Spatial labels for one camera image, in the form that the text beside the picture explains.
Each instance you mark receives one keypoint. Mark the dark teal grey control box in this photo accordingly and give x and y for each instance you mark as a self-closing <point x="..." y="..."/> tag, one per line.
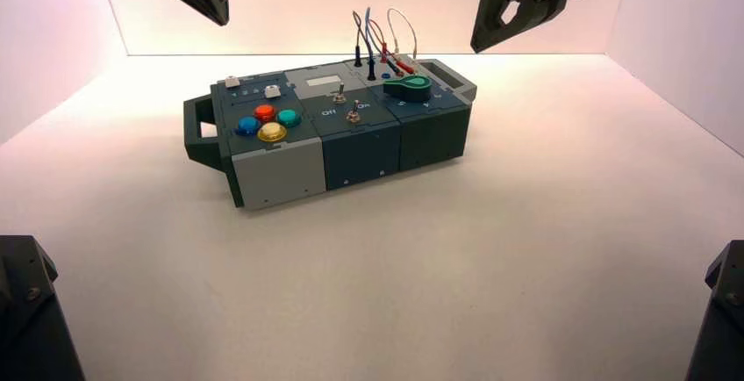
<point x="349" y="145"/>

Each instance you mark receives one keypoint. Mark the metal toggle switch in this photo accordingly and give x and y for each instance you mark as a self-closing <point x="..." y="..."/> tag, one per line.
<point x="353" y="115"/>
<point x="340" y="97"/>

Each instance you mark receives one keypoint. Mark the yellow dome push button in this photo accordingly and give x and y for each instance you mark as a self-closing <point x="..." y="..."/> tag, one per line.
<point x="271" y="132"/>

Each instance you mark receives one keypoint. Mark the blue dome push button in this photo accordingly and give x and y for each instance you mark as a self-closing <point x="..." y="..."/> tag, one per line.
<point x="248" y="126"/>

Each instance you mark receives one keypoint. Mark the white square key button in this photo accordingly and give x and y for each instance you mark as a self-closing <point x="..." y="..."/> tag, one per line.
<point x="272" y="91"/>
<point x="232" y="81"/>

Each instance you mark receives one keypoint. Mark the red dome push button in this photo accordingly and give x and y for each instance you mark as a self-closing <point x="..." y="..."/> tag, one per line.
<point x="264" y="112"/>

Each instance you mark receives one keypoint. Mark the green rotary knob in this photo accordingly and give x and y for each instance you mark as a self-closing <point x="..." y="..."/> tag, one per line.
<point x="414" y="86"/>

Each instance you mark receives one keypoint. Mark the teal dome push button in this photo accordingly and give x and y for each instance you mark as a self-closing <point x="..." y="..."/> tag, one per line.
<point x="288" y="117"/>

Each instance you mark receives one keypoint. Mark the grey display window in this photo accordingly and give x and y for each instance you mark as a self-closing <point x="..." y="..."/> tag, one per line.
<point x="324" y="82"/>

